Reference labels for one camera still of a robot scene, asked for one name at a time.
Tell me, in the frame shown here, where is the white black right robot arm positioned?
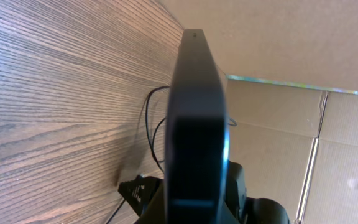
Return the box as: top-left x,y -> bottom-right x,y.
118,162 -> 290,224

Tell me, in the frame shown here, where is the black USB charging cable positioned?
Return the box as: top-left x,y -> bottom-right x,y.
104,85 -> 238,224

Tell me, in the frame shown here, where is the brown cardboard backdrop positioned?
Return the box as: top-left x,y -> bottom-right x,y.
163,1 -> 358,223

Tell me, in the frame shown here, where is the blue Galaxy smartphone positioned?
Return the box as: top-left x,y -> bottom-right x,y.
164,29 -> 229,223

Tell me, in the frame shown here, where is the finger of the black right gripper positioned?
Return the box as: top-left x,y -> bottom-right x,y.
118,175 -> 163,216

